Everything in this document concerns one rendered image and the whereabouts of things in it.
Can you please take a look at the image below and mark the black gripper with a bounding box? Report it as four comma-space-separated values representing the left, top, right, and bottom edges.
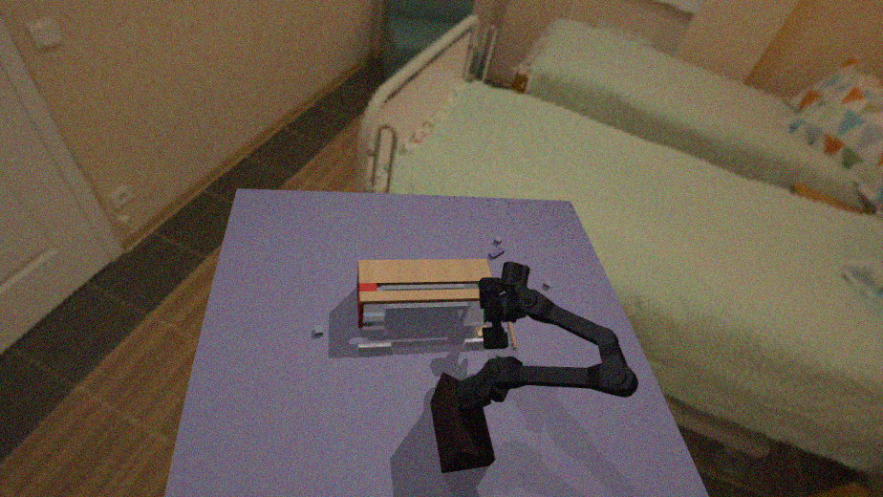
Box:
479, 277, 509, 349

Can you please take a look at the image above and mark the tan rectangular box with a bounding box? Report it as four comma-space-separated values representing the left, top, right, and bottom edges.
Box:
356, 259, 492, 330

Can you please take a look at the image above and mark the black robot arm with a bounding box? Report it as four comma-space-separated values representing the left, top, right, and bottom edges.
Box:
454, 262, 638, 414

